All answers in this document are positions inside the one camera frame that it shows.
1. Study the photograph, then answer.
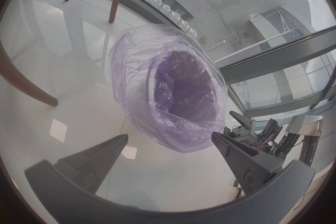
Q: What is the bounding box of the white chair with wooden legs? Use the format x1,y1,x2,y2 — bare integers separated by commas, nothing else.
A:
0,0,140,107

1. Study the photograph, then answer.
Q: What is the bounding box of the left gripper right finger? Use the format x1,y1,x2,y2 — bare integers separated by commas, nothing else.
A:
211,132,284,194

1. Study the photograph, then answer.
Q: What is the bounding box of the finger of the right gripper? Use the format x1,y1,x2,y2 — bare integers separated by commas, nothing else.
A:
229,111,256,129

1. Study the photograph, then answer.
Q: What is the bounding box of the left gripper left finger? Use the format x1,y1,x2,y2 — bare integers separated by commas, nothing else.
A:
54,134,129,193

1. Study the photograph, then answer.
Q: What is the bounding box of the white trash bin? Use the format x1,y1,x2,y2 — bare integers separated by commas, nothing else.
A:
145,48,227,151

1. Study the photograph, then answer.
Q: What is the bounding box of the purple plastic bag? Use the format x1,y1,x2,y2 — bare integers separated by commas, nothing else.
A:
109,24,228,154

